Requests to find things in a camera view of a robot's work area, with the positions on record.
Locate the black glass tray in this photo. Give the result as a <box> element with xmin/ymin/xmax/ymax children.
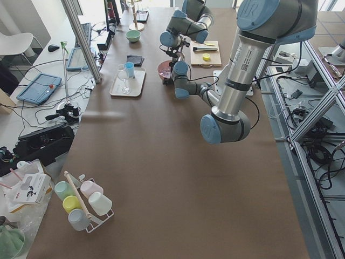
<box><xmin>136</xmin><ymin>10</ymin><xmax>149</xmax><ymax>24</ymax></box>

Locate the white chair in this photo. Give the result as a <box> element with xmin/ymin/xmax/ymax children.
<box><xmin>0</xmin><ymin>32</ymin><xmax>36</xmax><ymax>65</ymax></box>

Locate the grey folded cloth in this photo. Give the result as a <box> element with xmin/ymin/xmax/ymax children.
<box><xmin>127</xmin><ymin>54</ymin><xmax>144</xmax><ymax>67</ymax></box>

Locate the clear ice cubes pile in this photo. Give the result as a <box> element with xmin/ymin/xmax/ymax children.
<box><xmin>158</xmin><ymin>66</ymin><xmax>171</xmax><ymax>77</ymax></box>

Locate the pink bowl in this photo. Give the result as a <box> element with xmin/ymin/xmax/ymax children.
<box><xmin>157</xmin><ymin>60</ymin><xmax>172</xmax><ymax>80</ymax></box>

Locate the light blue cup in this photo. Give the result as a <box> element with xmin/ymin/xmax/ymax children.
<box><xmin>125</xmin><ymin>62</ymin><xmax>135</xmax><ymax>78</ymax></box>

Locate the grey rack cup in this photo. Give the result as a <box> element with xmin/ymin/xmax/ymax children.
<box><xmin>68</xmin><ymin>208</ymin><xmax>91</xmax><ymax>231</ymax></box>

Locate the pink rack cup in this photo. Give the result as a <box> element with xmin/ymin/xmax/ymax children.
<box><xmin>80</xmin><ymin>180</ymin><xmax>104</xmax><ymax>198</ymax></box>

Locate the green bowl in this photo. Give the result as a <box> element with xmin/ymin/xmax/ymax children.
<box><xmin>126</xmin><ymin>30</ymin><xmax>141</xmax><ymax>43</ymax></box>

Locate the cream rabbit tray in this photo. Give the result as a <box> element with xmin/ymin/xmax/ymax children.
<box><xmin>109</xmin><ymin>67</ymin><xmax>146</xmax><ymax>97</ymax></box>

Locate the black monitor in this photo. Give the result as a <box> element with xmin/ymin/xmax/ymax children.
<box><xmin>104</xmin><ymin>0</ymin><xmax>120</xmax><ymax>35</ymax></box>

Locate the black computer mouse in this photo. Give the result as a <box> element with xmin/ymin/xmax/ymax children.
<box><xmin>47</xmin><ymin>44</ymin><xmax>60</xmax><ymax>52</ymax></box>

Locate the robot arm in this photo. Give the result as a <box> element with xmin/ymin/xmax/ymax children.
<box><xmin>160</xmin><ymin>0</ymin><xmax>318</xmax><ymax>144</ymax></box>
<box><xmin>160</xmin><ymin>0</ymin><xmax>215</xmax><ymax>61</ymax></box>

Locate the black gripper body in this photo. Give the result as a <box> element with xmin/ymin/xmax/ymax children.
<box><xmin>162</xmin><ymin>40</ymin><xmax>190</xmax><ymax>60</ymax></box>
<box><xmin>162</xmin><ymin>72</ymin><xmax>173</xmax><ymax>85</ymax></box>

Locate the blue teach pendant near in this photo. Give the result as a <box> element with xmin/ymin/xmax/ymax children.
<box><xmin>16</xmin><ymin>73</ymin><xmax>62</xmax><ymax>105</ymax></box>

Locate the black keyboard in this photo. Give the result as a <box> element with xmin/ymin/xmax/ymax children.
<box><xmin>74</xmin><ymin>22</ymin><xmax>92</xmax><ymax>49</ymax></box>

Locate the white rack cup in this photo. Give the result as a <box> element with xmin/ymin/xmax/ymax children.
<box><xmin>88</xmin><ymin>192</ymin><xmax>113</xmax><ymax>216</ymax></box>

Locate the white wire cup rack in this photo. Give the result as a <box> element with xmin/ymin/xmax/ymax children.
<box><xmin>64</xmin><ymin>171</ymin><xmax>115</xmax><ymax>234</ymax></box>

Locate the green rack cup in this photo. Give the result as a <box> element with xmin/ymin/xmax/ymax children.
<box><xmin>54</xmin><ymin>181</ymin><xmax>74</xmax><ymax>201</ymax></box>

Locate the aluminium frame post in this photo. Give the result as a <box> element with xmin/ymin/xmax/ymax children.
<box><xmin>61</xmin><ymin>0</ymin><xmax>102</xmax><ymax>84</ymax></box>

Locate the yellow rack cup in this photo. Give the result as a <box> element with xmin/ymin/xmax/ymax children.
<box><xmin>62</xmin><ymin>195</ymin><xmax>81</xmax><ymax>214</ymax></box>

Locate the steel muddler black tip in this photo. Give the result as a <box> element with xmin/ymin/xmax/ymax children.
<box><xmin>192</xmin><ymin>46</ymin><xmax>218</xmax><ymax>52</ymax></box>

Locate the blue teach pendant far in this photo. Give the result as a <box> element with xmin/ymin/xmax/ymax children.
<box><xmin>66</xmin><ymin>47</ymin><xmax>88</xmax><ymax>71</ymax></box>

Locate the white product box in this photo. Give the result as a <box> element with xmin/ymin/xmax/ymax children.
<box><xmin>13</xmin><ymin>173</ymin><xmax>51</xmax><ymax>205</ymax></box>

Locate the wooden cup tree stand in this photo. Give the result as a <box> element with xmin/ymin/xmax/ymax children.
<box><xmin>126</xmin><ymin>0</ymin><xmax>144</xmax><ymax>31</ymax></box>

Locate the half lemon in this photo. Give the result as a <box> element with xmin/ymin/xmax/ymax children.
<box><xmin>202</xmin><ymin>53</ymin><xmax>210</xmax><ymax>61</ymax></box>

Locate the clear wine glass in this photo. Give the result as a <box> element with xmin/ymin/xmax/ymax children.
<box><xmin>117</xmin><ymin>64</ymin><xmax>131</xmax><ymax>94</ymax></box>

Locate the bamboo cutting board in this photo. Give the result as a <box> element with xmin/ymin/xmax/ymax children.
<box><xmin>190</xmin><ymin>40</ymin><xmax>222</xmax><ymax>66</ymax></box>

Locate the steel ice scoop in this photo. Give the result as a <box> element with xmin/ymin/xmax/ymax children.
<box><xmin>176</xmin><ymin>51</ymin><xmax>185</xmax><ymax>62</ymax></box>

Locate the blue teach pendant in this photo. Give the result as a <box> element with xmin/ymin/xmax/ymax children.
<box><xmin>66</xmin><ymin>47</ymin><xmax>88</xmax><ymax>71</ymax></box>
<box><xmin>16</xmin><ymin>73</ymin><xmax>62</xmax><ymax>105</ymax></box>

